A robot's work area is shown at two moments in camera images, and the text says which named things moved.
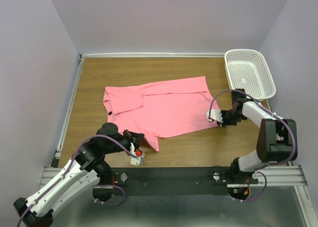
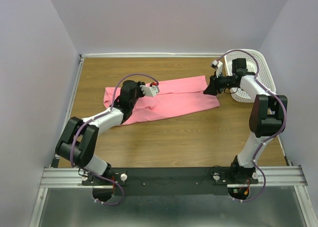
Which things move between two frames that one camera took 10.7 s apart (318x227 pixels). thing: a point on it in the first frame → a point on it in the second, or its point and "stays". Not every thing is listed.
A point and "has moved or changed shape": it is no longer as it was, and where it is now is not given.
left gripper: (135, 136) → (138, 87)
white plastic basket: (246, 69) stays
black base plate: (173, 181) stays
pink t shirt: (159, 108) has moved or changed shape
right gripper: (225, 123) → (213, 86)
